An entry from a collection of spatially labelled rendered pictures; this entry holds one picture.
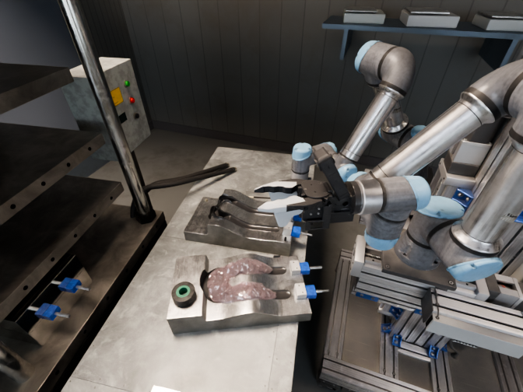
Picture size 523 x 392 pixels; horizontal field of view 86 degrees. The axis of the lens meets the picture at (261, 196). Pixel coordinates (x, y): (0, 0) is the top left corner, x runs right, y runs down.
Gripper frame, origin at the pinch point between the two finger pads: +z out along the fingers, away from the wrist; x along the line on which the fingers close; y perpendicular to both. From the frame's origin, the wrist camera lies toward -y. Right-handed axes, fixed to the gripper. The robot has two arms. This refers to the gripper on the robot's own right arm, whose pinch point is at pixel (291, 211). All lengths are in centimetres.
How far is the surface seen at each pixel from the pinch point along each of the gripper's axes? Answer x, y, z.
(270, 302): -45.6, -1.8, 4.2
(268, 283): -37.6, -3.9, 4.4
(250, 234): -15.5, -16.1, 2.8
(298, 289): -39.0, 7.6, 2.9
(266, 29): 215, -53, -41
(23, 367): -81, -74, 7
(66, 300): -58, -78, 7
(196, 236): -17.9, -41.7, 6.9
